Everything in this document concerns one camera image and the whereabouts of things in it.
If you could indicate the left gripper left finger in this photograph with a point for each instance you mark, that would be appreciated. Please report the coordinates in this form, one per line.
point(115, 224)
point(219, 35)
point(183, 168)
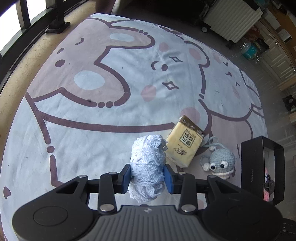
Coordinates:
point(112, 183)

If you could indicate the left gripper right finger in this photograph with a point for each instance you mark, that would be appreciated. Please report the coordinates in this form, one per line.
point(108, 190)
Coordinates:
point(183, 184)

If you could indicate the light blue yarn bundle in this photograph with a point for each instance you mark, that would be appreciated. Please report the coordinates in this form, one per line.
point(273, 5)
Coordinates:
point(147, 161)

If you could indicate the pink crochet bunny doll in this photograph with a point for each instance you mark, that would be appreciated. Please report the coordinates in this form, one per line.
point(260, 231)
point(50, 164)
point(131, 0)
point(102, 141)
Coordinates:
point(269, 184)

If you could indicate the yellow tissue pack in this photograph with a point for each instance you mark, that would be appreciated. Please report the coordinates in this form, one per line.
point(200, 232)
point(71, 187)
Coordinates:
point(183, 142)

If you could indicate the grey crochet mouse toy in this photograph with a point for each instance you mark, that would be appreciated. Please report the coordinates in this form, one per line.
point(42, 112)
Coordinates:
point(221, 161)

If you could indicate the black cardboard box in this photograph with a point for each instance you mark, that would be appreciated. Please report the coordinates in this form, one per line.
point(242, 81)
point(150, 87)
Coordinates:
point(256, 154)

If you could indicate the cartoon bear bed sheet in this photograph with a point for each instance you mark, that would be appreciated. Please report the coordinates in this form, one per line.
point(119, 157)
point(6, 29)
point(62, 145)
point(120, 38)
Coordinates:
point(109, 82)

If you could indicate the black shoes on floor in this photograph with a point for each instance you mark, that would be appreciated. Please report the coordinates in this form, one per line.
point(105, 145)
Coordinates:
point(290, 103)

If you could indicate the large clear water bottle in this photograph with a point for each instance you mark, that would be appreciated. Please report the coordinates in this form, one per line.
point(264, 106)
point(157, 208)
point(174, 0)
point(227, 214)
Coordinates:
point(249, 50)

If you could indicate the cream kitchen cabinets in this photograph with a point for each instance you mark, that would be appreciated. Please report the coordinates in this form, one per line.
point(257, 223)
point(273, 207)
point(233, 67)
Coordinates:
point(277, 59)

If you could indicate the white oil radiator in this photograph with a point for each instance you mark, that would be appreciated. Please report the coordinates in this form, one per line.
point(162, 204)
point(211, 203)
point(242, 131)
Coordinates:
point(232, 19)

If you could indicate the black window railing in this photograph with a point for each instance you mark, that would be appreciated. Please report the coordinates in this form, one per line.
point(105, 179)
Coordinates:
point(50, 20)

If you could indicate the brown curtain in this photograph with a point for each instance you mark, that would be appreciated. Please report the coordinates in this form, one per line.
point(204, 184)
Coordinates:
point(106, 6)

